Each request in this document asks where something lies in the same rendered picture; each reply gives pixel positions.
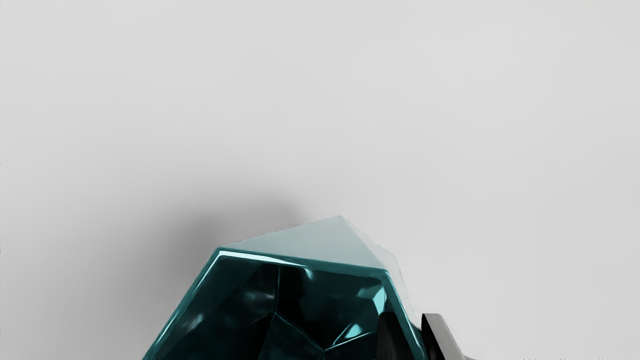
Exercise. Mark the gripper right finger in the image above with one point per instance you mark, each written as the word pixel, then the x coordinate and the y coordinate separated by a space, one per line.
pixel 440 340

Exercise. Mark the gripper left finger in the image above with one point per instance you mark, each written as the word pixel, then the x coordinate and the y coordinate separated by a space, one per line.
pixel 392 342

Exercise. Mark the teal faceted mug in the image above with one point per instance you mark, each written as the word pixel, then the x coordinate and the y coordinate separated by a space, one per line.
pixel 280 310

